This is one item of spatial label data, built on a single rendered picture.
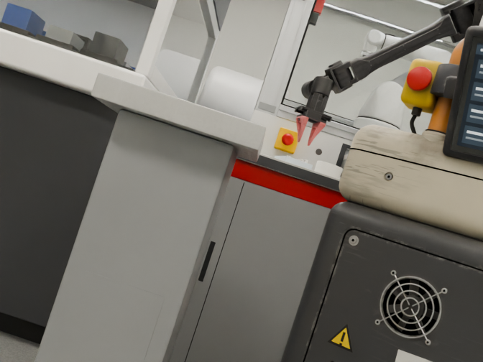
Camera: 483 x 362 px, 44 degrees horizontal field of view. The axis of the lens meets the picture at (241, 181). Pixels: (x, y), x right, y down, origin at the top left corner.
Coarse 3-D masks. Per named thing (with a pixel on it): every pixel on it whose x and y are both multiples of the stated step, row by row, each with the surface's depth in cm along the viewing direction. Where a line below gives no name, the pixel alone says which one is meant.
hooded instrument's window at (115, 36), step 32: (0, 0) 186; (32, 0) 186; (64, 0) 185; (96, 0) 185; (128, 0) 185; (192, 0) 223; (32, 32) 185; (64, 32) 185; (96, 32) 185; (128, 32) 185; (192, 32) 244; (128, 64) 184; (160, 64) 206; (192, 64) 268; (192, 96) 298
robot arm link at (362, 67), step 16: (448, 16) 175; (416, 32) 177; (432, 32) 176; (448, 32) 176; (464, 32) 176; (384, 48) 178; (400, 48) 177; (416, 48) 177; (352, 64) 179; (368, 64) 179; (384, 64) 179; (352, 80) 180
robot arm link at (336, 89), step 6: (330, 66) 183; (336, 66) 180; (330, 72) 180; (330, 78) 182; (306, 84) 186; (336, 84) 180; (306, 90) 186; (336, 90) 182; (342, 90) 181; (306, 96) 188
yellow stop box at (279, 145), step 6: (282, 132) 202; (288, 132) 202; (294, 132) 202; (294, 138) 202; (276, 144) 202; (282, 144) 202; (294, 144) 202; (282, 150) 204; (288, 150) 202; (294, 150) 202
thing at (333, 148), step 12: (252, 120) 207; (264, 120) 207; (276, 120) 207; (276, 132) 207; (324, 132) 206; (264, 144) 207; (300, 144) 206; (312, 144) 206; (324, 144) 206; (336, 144) 206; (348, 144) 206; (300, 156) 206; (312, 156) 206; (324, 156) 206; (336, 156) 206; (312, 168) 206
